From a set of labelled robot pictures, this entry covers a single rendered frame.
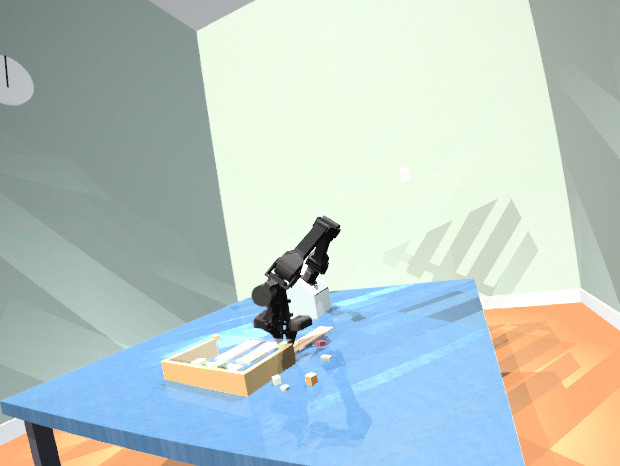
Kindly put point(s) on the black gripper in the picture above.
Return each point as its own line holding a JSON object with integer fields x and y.
{"x": 293, "y": 325}

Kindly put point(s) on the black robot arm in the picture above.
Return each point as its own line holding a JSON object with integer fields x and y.
{"x": 288, "y": 267}

